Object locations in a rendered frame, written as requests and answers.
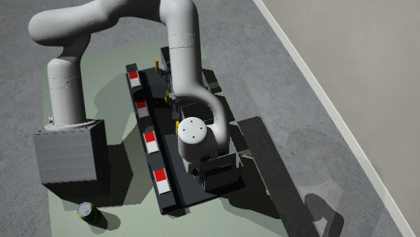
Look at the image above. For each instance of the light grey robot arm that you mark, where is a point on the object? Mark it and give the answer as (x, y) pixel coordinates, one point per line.
(72, 24)

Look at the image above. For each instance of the dark green drink can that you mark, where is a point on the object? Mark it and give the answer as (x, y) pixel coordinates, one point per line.
(89, 213)

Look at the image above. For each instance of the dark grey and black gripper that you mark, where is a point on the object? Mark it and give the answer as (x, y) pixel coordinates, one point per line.
(192, 166)

